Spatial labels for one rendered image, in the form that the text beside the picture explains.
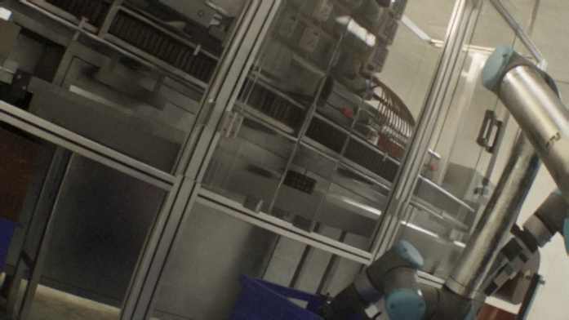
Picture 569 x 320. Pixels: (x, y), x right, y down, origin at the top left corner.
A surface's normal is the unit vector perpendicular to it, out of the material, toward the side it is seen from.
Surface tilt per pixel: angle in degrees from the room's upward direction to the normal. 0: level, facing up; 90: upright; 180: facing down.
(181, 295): 90
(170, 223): 90
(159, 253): 90
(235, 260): 90
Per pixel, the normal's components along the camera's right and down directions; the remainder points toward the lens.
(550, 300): -0.68, -0.32
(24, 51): 0.63, 0.21
